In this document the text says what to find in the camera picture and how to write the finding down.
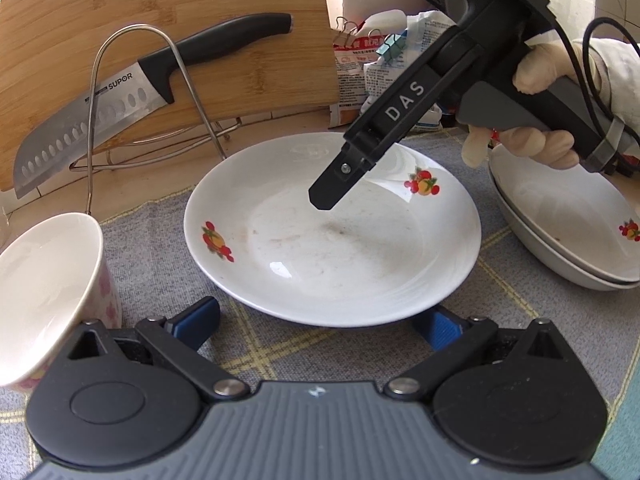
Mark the white fruit-print plate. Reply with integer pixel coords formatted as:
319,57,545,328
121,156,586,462
183,132,482,327

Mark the pink floral white bowl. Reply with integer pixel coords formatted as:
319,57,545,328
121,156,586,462
1,212,122,393

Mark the gloved right hand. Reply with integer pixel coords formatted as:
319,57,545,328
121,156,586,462
461,38,639,170

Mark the grey checked dish mat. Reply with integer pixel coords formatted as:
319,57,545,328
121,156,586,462
0,129,640,470

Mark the white seasoning bag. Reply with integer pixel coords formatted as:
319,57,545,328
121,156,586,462
360,10,454,114

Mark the red-white seasoning bag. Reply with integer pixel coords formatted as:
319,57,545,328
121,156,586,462
329,16,385,128

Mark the teal binder clip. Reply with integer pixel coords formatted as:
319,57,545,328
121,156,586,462
376,34,407,61

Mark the white stacked plate lower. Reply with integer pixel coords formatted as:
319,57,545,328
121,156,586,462
490,176,639,292

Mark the bamboo cutting board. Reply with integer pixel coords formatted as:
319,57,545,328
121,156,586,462
0,0,346,192

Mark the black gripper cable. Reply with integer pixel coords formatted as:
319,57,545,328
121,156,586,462
549,0,640,137

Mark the steel wire board rack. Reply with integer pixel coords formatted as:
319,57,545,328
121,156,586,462
69,23,244,215

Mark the black-handled kitchen knife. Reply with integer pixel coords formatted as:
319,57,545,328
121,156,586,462
13,12,293,198

